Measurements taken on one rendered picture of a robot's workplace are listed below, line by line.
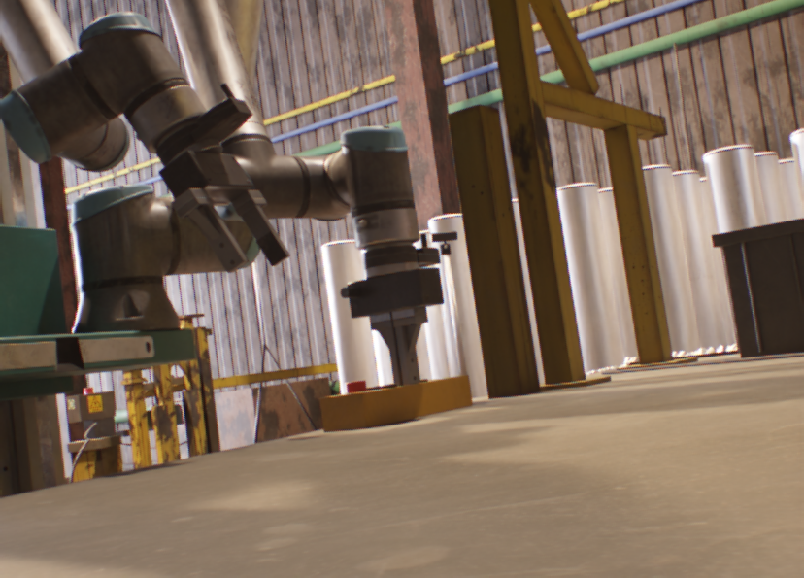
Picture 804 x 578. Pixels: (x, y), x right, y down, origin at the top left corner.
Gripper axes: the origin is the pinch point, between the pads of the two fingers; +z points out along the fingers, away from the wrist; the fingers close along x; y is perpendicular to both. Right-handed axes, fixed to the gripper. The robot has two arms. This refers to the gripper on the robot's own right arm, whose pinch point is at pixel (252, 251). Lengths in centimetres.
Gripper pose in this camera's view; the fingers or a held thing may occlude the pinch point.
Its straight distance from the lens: 127.0
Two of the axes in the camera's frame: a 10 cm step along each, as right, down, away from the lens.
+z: 5.4, 8.4, -0.7
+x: -2.5, 0.8, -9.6
